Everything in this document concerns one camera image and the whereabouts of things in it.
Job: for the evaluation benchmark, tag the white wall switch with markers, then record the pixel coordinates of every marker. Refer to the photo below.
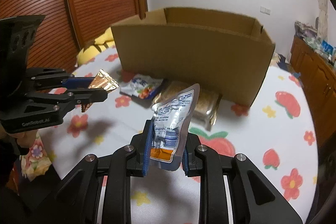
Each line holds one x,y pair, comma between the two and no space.
264,10

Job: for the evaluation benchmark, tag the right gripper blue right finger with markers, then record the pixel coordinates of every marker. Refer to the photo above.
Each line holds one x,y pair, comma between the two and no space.
185,162

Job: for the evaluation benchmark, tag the beige curtain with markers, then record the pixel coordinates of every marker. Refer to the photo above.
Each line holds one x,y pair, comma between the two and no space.
322,28

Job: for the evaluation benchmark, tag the clear wrapped cracker pack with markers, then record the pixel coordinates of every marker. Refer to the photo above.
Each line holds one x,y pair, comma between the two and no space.
207,105

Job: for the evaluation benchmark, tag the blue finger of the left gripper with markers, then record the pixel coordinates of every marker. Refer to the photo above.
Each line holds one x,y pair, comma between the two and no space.
78,96
77,82

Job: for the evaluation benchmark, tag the copper foil snack packet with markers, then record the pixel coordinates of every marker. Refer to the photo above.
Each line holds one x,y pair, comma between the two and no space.
105,81

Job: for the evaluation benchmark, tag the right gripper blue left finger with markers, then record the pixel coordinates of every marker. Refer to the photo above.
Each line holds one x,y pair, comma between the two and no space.
148,135

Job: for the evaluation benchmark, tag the silver pouch snack packet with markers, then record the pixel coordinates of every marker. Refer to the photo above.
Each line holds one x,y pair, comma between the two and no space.
171,122

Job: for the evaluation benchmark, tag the white blue snack bag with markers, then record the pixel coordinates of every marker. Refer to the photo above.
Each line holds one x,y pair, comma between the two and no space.
142,86

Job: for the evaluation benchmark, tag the yellow plush toy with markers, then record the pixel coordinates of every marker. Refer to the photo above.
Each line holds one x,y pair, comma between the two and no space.
95,47

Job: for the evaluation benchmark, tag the white floral fruit blanket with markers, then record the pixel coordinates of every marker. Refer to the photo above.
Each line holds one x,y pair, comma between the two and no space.
277,134

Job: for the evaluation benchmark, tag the brown cardboard box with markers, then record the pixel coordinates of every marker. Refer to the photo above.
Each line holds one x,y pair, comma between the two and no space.
221,51

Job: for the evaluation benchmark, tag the wooden sideboard cabinet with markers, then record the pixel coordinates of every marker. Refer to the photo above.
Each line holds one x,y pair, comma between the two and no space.
318,79

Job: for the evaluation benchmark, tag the floral quilt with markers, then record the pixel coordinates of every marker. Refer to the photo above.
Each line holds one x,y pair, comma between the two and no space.
36,162

